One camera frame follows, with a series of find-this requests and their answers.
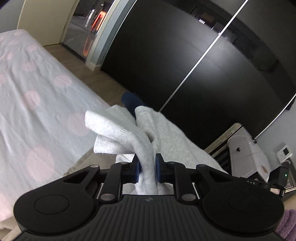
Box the black sliding wardrobe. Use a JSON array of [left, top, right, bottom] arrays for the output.
[[101, 1, 295, 148]]

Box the grey printed sweatshirt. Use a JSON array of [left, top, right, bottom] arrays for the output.
[[85, 92, 222, 195]]

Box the white wall thermostat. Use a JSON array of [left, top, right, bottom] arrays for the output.
[[276, 145, 293, 163]]

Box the cream door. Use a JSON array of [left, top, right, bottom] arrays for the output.
[[17, 0, 78, 46]]

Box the polka dot bed sheet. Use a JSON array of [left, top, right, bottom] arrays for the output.
[[1, 30, 108, 220]]

